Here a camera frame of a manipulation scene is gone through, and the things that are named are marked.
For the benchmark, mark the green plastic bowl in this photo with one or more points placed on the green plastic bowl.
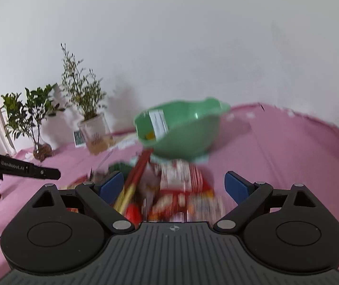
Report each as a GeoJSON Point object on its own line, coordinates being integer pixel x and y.
{"type": "Point", "coordinates": [187, 136]}

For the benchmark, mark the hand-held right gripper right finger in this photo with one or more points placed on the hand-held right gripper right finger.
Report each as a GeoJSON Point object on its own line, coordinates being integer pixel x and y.
{"type": "Point", "coordinates": [236, 185]}

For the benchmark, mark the yellow snack packet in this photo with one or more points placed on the yellow snack packet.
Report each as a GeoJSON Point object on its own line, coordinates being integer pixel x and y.
{"type": "Point", "coordinates": [150, 136]}

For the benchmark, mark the leafy plant in glass vase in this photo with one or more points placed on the leafy plant in glass vase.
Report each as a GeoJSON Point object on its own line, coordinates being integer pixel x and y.
{"type": "Point", "coordinates": [32, 107]}

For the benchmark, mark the green and clear snack packet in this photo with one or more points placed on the green and clear snack packet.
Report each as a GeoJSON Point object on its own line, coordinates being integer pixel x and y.
{"type": "Point", "coordinates": [119, 169]}

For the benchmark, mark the flat red snack packet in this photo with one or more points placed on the flat red snack packet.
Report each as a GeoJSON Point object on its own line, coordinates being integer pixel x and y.
{"type": "Point", "coordinates": [133, 178]}

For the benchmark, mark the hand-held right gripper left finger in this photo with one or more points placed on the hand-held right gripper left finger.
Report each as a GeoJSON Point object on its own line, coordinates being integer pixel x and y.
{"type": "Point", "coordinates": [111, 184]}

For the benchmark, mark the small white digital clock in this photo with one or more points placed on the small white digital clock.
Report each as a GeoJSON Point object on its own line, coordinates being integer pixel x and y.
{"type": "Point", "coordinates": [79, 139]}

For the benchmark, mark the thin plant in white cup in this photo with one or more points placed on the thin plant in white cup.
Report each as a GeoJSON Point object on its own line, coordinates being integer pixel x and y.
{"type": "Point", "coordinates": [93, 127]}

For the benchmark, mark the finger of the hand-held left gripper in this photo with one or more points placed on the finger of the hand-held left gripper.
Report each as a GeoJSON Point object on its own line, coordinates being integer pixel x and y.
{"type": "Point", "coordinates": [46, 172]}

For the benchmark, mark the pink printed tablecloth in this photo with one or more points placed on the pink printed tablecloth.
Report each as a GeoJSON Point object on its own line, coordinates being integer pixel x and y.
{"type": "Point", "coordinates": [276, 154]}

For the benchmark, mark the small red snack packet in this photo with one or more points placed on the small red snack packet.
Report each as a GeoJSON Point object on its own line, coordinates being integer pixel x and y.
{"type": "Point", "coordinates": [184, 206]}

